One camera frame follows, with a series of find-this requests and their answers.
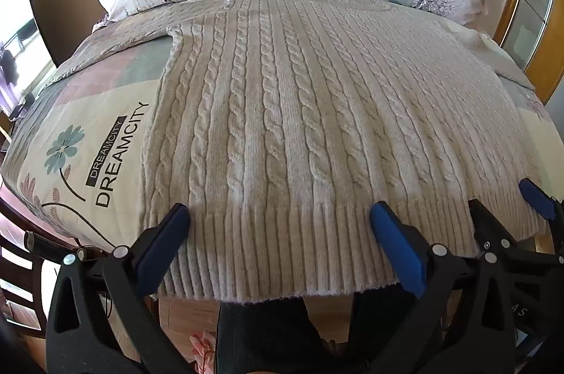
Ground wooden headboard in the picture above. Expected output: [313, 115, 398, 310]
[491, 0, 564, 107]

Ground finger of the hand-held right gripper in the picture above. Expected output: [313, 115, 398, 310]
[468, 199, 514, 264]
[517, 177, 564, 253]

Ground cream cable-knit sweater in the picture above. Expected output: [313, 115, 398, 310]
[44, 0, 552, 306]

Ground pink floral slipper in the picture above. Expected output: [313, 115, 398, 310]
[189, 332, 219, 374]

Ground dark wooden chair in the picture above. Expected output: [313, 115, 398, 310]
[0, 184, 50, 342]

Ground person's dark trousers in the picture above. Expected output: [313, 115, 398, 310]
[215, 282, 443, 374]

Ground black metal rod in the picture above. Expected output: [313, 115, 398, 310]
[24, 231, 115, 266]

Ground printed patchwork bed sheet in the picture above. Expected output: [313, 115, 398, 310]
[0, 18, 564, 253]

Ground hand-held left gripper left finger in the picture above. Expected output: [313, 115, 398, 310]
[46, 203, 191, 374]

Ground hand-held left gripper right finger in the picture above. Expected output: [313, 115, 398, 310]
[369, 201, 517, 374]

